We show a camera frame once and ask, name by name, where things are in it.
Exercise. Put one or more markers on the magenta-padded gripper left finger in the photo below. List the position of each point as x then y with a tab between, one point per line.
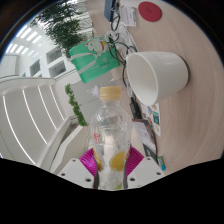
75	173

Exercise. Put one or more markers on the white paper packet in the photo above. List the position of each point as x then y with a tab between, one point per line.
128	16

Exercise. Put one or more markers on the colourful sticker sheet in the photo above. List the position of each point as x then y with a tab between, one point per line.
155	118

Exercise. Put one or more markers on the white mug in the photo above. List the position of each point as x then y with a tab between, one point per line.
166	71

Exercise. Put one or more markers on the clear lemon-print drink bottle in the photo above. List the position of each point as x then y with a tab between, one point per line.
111	133

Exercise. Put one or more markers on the black power adapter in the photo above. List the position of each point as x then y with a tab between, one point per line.
134	107

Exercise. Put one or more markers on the flat round red coaster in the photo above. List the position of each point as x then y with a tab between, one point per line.
150	11

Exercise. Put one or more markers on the green tote bag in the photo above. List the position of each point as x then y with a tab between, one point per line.
91	60

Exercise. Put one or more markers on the row of tall green plants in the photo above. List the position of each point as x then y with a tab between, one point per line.
65	30

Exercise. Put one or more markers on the white planter cabinet with plants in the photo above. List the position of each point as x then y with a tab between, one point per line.
76	106

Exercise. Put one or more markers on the brown-covered notebook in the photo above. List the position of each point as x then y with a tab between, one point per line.
145	136

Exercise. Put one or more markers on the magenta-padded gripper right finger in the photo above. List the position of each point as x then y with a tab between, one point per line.
146	171

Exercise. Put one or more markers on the ceiling light strips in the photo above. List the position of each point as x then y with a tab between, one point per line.
30	116

